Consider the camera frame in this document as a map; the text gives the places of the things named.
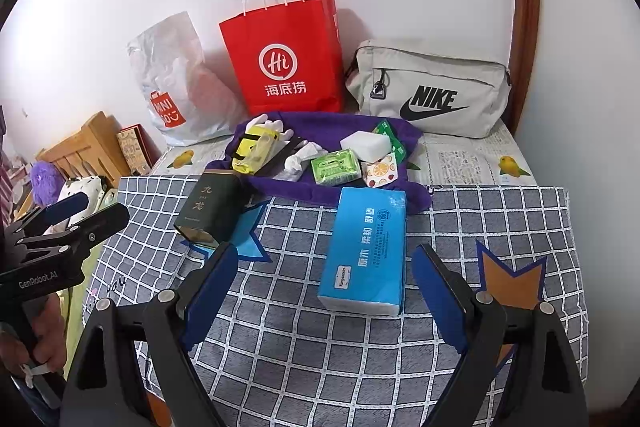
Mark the white dotted cloth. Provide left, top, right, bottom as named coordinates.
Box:
left=55, top=176, right=108, bottom=212

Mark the grey waist bag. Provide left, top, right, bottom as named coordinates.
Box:
left=344, top=39, right=512, bottom=139

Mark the white sponge block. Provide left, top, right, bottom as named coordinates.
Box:
left=340, top=130, right=392, bottom=162

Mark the dark green tin box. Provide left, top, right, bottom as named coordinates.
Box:
left=173, top=171, right=251, bottom=244

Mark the small yellow bag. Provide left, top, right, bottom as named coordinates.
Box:
left=231, top=125, right=281, bottom=175

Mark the brown patterned box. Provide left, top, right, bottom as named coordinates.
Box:
left=116, top=123, right=163, bottom=172

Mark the person's left hand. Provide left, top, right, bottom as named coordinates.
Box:
left=0, top=302, right=68, bottom=383

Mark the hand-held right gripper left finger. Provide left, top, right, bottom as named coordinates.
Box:
left=60, top=242, right=240, bottom=427

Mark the long green wipes packet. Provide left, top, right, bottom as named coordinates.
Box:
left=372, top=119, right=407, bottom=160

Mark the white mesh cloth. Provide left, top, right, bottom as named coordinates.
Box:
left=285, top=141, right=332, bottom=182

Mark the brown wooden door frame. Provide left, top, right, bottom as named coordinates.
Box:
left=505, top=0, right=542, bottom=138

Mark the small green tissue pack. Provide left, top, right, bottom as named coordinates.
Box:
left=310, top=149, right=362, bottom=186

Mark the purple towel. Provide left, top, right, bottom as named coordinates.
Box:
left=206, top=111, right=433, bottom=214

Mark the grey checked blanket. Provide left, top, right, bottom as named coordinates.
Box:
left=82, top=174, right=588, bottom=427

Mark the red paper shopping bag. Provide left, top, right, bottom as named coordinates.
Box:
left=218, top=0, right=346, bottom=116

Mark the wooden headboard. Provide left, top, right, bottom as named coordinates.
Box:
left=35, top=111, right=131, bottom=188

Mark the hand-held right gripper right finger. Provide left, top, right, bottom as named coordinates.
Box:
left=411, top=243, right=588, bottom=427

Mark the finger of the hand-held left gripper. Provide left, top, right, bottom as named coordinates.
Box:
left=12, top=193, right=88, bottom=233
left=15, top=202, right=130, bottom=260

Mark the fruit print packet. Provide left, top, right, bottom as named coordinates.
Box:
left=361, top=155, right=401, bottom=188

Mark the white plastic shopping bag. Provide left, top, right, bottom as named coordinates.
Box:
left=126, top=11, right=251, bottom=146

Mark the blue tissue pack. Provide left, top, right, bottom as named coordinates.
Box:
left=318, top=187, right=407, bottom=318

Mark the purple plush toy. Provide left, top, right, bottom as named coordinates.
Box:
left=29, top=161, right=66, bottom=205

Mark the fruit print bed sheet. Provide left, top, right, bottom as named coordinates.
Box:
left=150, top=127, right=538, bottom=188

